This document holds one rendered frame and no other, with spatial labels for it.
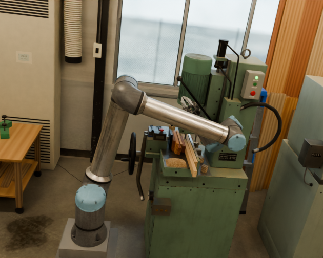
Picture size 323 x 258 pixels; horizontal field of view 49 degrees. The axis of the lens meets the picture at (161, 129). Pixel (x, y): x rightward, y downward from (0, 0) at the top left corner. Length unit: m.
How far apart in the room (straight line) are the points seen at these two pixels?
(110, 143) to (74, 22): 1.70
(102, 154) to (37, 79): 1.66
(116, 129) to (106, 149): 0.13
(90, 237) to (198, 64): 1.13
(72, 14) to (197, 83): 1.53
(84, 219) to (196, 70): 1.05
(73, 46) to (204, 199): 1.82
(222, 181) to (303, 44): 1.80
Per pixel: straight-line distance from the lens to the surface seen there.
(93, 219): 1.87
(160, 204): 2.29
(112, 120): 1.78
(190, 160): 2.15
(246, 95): 2.19
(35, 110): 3.51
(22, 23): 3.32
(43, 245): 2.90
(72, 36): 3.34
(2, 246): 2.95
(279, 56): 3.58
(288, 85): 3.71
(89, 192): 1.86
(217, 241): 2.66
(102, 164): 1.90
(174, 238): 2.58
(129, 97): 1.60
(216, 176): 2.33
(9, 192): 3.16
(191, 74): 2.17
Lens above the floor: 1.95
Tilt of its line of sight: 24 degrees down
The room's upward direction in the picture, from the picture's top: 8 degrees clockwise
